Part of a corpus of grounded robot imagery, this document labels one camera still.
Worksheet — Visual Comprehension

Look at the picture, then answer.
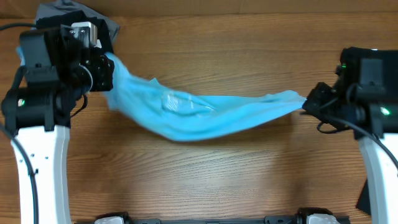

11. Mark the light blue t-shirt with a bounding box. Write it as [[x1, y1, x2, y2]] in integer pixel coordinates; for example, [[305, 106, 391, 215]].
[[104, 53, 306, 142]]

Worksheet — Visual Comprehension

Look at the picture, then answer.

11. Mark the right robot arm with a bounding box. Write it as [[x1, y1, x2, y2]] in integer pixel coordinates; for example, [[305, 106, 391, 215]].
[[303, 57, 397, 223]]

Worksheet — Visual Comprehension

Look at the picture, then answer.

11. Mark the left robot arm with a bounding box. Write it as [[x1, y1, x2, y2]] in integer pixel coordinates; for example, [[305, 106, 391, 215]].
[[1, 22, 114, 223]]

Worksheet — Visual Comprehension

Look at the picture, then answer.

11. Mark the black folded shirt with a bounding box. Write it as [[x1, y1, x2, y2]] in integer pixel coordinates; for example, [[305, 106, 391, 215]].
[[36, 11, 114, 53]]

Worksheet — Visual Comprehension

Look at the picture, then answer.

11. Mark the black garment right side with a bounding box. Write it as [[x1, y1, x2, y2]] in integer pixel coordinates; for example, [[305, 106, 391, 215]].
[[339, 47, 397, 223]]

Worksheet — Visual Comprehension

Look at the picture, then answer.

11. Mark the light blue folded garment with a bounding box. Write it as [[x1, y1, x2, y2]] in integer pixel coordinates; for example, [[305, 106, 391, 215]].
[[16, 46, 25, 66]]

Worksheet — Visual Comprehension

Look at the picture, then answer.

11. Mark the grey folded garment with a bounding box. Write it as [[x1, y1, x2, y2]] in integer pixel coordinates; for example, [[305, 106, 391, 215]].
[[34, 0, 120, 43]]

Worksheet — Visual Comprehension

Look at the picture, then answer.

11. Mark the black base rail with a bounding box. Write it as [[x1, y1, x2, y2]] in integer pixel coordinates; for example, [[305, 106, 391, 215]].
[[74, 207, 351, 224]]

